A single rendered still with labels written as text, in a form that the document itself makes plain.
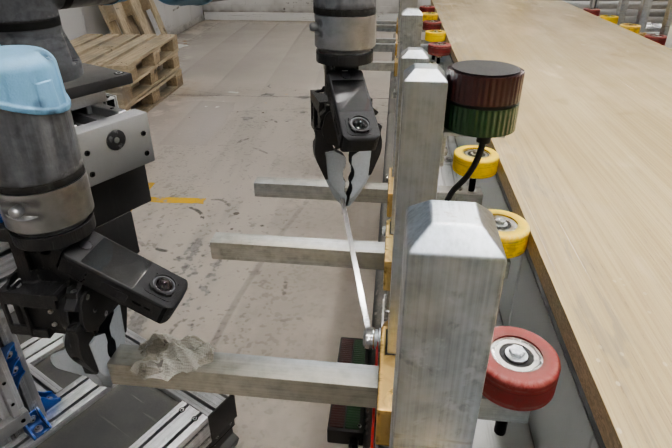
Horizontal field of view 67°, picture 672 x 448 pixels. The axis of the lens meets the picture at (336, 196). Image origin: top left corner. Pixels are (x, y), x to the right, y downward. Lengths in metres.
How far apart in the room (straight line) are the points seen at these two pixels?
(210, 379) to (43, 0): 0.66
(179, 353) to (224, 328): 1.36
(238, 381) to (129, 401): 0.93
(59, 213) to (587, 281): 0.56
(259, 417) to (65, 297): 1.15
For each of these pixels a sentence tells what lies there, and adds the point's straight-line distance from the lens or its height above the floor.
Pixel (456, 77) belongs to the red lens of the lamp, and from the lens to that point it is 0.42.
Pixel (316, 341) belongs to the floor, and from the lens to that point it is 1.84.
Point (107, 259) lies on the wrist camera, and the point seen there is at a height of 0.99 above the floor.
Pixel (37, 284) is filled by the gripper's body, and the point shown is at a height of 0.96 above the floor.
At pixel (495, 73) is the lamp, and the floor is 1.17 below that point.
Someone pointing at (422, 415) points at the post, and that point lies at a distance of 0.24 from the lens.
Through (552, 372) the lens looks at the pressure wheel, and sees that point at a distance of 0.53.
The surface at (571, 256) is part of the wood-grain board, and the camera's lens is 0.71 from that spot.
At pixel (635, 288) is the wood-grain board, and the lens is 0.69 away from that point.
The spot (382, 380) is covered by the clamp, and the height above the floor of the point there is 0.87.
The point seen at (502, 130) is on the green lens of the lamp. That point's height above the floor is 1.13.
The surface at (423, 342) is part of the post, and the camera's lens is 0.21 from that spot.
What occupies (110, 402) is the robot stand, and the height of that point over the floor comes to 0.21.
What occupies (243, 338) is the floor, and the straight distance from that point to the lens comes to 1.88.
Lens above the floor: 1.27
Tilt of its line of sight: 28 degrees down
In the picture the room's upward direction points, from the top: straight up
